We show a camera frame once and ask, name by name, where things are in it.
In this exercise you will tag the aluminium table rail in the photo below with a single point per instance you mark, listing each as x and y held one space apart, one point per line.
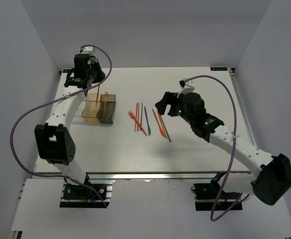
152 176

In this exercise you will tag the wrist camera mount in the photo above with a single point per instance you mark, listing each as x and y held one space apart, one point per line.
87 50
186 86

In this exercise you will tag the orange knife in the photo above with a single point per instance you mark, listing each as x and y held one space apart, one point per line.
162 131

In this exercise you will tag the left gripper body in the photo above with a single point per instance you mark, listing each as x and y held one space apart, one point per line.
95 74

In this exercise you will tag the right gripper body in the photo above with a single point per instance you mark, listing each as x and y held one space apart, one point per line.
171 99

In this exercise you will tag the dark teal chopstick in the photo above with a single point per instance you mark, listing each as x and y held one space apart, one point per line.
141 117

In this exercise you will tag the orange spoon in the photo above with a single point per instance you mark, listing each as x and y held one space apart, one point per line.
97 96

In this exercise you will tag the orange fork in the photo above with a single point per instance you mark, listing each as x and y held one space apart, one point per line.
106 97

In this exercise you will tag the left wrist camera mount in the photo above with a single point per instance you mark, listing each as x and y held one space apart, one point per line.
87 50

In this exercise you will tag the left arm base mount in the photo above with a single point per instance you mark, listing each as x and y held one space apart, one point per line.
76 196

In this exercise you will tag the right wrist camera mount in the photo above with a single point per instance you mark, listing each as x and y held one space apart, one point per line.
186 86

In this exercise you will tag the right blue corner label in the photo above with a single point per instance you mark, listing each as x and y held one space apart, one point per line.
218 69

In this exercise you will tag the orange plastic container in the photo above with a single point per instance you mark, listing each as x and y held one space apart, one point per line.
90 113

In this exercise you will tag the red chopstick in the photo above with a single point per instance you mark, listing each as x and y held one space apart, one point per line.
138 116
135 117

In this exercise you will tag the red-orange knife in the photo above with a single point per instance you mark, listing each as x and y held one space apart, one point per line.
157 121

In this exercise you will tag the red-orange fork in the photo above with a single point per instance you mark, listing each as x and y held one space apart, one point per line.
136 121

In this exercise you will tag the blue-grey chopstick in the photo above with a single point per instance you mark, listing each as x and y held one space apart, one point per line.
166 130

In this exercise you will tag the blue plastic knife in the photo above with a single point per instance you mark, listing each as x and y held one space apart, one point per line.
147 122

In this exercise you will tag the clear plastic container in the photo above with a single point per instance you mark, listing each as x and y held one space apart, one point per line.
80 109

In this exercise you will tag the left blue corner label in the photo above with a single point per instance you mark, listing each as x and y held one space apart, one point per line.
67 71

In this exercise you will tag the blue corner label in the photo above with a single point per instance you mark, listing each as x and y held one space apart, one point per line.
218 69
67 71

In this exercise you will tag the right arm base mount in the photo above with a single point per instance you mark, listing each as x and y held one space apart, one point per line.
205 195

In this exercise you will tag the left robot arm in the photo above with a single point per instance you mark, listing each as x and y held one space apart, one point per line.
53 139

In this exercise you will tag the dark grey plastic container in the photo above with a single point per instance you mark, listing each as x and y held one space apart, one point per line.
110 110

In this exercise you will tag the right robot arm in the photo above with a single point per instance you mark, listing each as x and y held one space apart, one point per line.
270 175

